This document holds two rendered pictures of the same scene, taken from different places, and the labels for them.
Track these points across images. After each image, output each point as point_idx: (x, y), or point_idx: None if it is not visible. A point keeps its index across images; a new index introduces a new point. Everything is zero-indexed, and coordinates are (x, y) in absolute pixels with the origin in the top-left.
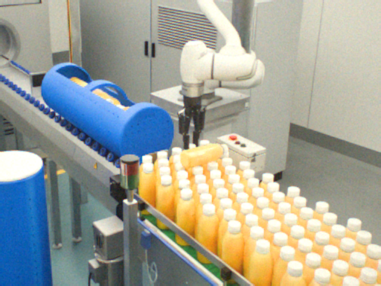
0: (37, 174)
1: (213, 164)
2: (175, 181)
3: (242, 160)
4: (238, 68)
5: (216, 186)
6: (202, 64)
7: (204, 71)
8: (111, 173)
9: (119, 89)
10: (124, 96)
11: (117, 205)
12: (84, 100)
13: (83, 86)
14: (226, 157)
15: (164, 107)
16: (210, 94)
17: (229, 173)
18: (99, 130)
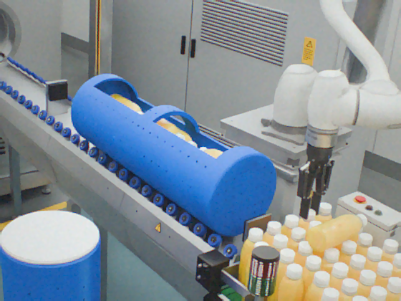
0: (95, 251)
1: (351, 245)
2: (303, 270)
3: (379, 233)
4: (393, 114)
5: (366, 282)
6: (344, 104)
7: (345, 114)
8: (185, 241)
9: (190, 119)
10: (196, 128)
11: (207, 295)
12: (145, 135)
13: (132, 108)
14: (360, 231)
15: (242, 141)
16: (306, 128)
17: (374, 258)
18: (172, 182)
